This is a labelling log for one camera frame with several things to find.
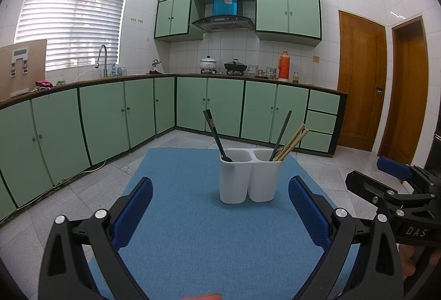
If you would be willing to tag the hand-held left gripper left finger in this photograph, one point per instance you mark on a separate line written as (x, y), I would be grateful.
(132, 213)

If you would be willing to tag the white window blinds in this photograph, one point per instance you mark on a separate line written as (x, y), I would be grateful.
(72, 10)

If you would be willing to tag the white double utensil holder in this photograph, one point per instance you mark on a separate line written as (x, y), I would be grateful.
(262, 179)

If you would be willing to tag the black wok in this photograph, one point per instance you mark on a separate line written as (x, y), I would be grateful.
(236, 67)

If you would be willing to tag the clear plastic bottle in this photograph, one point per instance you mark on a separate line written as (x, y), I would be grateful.
(121, 70)

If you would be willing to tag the red cloth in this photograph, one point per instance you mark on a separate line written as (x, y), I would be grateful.
(44, 83)

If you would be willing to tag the wooden chopstick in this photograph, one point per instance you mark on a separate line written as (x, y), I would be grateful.
(290, 141)
(295, 145)

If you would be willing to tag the orange thermos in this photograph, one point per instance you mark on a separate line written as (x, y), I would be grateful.
(284, 69)

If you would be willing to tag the small kettle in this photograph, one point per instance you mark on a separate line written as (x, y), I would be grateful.
(156, 66)

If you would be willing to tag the cardboard box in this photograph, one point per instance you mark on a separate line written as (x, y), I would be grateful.
(32, 69)

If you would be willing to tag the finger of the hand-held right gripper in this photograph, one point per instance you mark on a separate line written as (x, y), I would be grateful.
(365, 184)
(392, 166)

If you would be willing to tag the steel kitchen faucet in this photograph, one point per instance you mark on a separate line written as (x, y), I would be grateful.
(104, 62)

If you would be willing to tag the plain wooden door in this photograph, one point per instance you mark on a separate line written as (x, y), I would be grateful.
(408, 103)

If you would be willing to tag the blue box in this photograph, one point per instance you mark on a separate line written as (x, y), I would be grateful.
(225, 5)

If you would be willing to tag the green base cabinets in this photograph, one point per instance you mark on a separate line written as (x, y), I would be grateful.
(224, 103)

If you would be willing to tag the green wall cabinets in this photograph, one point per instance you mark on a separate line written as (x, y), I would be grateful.
(303, 10)

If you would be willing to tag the glass jar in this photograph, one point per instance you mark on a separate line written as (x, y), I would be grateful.
(295, 77)

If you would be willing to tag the white cooking pot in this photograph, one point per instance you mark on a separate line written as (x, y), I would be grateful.
(208, 64)

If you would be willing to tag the blue tablecloth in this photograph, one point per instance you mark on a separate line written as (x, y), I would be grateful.
(193, 234)

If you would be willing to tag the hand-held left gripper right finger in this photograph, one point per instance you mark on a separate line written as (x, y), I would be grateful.
(308, 213)

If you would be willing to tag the black spoon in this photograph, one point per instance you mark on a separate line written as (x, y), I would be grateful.
(228, 159)

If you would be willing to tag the dark wooden cabinet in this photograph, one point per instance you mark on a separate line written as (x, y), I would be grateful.
(436, 151)

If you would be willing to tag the person's right hand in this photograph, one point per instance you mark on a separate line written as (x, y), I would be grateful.
(408, 263)

